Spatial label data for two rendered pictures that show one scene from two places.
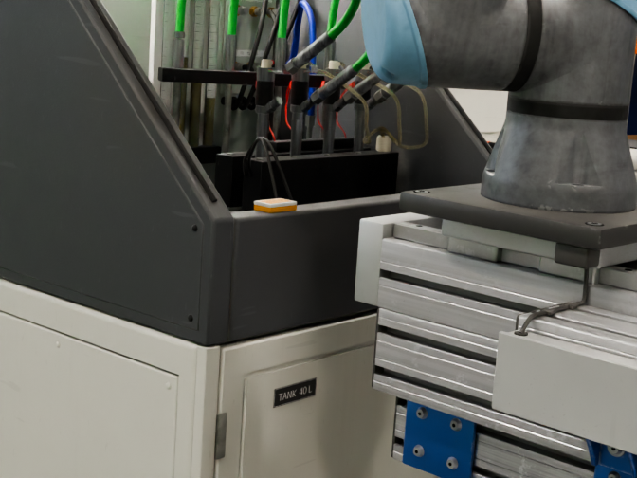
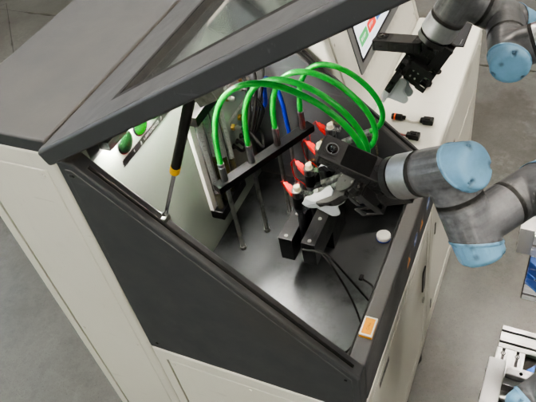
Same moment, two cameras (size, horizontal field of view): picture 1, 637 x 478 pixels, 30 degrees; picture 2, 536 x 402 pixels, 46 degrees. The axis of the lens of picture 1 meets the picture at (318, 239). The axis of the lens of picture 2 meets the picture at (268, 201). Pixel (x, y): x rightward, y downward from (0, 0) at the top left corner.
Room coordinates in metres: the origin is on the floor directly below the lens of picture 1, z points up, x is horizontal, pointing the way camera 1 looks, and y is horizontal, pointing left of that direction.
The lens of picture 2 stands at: (0.78, 0.34, 2.18)
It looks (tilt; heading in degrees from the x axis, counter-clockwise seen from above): 45 degrees down; 351
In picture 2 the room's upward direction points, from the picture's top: 12 degrees counter-clockwise
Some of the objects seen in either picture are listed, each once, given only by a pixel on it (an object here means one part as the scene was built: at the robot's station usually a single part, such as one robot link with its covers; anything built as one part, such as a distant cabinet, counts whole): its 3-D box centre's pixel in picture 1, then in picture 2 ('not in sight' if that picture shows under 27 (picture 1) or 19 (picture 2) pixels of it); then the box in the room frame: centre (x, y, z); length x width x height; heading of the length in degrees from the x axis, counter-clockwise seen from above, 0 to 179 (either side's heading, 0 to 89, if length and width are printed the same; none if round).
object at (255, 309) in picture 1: (374, 252); (394, 275); (1.69, -0.08, 0.87); 0.62 x 0.04 x 0.16; 139
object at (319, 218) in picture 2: (308, 197); (321, 214); (1.94, 0.02, 0.91); 0.34 x 0.10 x 0.15; 139
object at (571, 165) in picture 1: (562, 150); not in sight; (1.17, -0.23, 1.09); 0.15 x 0.15 x 0.10
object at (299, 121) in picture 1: (301, 135); (316, 198); (1.90, 0.04, 1.01); 0.05 x 0.03 x 0.21; 49
